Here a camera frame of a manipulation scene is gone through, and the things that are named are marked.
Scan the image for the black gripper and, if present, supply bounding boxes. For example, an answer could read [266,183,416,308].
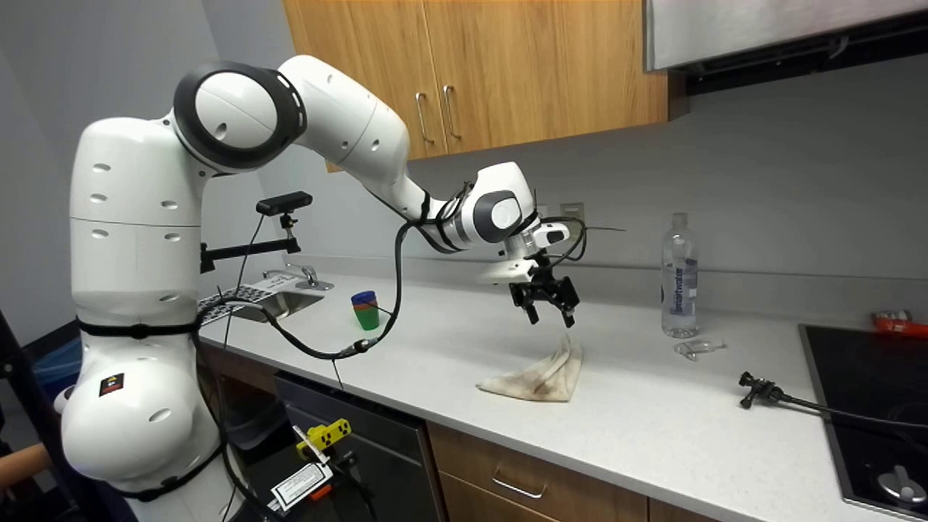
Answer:
[509,252,584,331]

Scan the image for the stained beige cloth towel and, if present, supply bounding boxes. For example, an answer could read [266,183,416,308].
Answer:
[474,332,590,406]

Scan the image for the red flat object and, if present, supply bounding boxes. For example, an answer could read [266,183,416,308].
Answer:
[867,308,928,342]

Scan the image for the person's hand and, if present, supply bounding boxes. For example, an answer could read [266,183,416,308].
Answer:
[0,441,53,487]

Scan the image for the clear plastic water bottle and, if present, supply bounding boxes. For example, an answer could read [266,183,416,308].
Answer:
[659,208,701,342]

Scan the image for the small clear plastic item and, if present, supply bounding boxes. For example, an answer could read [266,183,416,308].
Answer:
[672,332,732,361]

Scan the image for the wooden drawer front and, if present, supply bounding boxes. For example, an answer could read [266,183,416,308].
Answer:
[426,421,649,522]

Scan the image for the stacked green blue cups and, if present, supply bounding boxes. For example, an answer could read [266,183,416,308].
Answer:
[349,287,384,332]

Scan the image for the black dishwasher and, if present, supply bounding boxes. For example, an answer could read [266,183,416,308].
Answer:
[272,374,433,522]

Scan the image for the metal faucet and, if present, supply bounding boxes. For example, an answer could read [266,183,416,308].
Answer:
[258,264,338,293]

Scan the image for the yellow black tool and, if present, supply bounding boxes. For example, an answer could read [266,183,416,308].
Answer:
[291,415,358,461]

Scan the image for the steel sink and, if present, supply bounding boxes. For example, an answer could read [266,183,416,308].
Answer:
[198,281,329,328]

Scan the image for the white box device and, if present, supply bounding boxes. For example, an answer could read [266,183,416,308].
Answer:
[266,461,338,515]

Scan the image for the black glass cooktop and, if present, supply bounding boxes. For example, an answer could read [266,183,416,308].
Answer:
[799,322,928,519]

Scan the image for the steel range hood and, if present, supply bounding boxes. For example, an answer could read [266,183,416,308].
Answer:
[645,0,928,99]

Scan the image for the grey round object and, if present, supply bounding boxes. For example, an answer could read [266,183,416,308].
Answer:
[875,461,928,509]

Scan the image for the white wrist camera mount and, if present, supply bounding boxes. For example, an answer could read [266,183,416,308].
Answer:
[529,219,574,252]

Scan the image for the metal drawer handle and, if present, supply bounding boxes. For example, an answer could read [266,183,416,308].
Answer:
[491,473,549,503]

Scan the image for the metal cabinet door handle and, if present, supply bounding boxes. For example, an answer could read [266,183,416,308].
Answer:
[442,80,467,147]
[411,86,438,150]

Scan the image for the small black tripod camera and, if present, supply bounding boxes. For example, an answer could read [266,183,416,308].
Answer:
[736,368,788,412]

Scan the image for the wooden wall cabinet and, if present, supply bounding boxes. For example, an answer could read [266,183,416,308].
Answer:
[282,0,672,163]

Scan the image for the black stereo camera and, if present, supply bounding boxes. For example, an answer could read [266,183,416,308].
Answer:
[255,189,316,219]

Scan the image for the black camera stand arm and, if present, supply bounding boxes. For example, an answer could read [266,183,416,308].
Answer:
[198,210,304,276]

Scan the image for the thin black camera cable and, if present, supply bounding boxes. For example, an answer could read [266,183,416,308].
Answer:
[778,389,928,431]

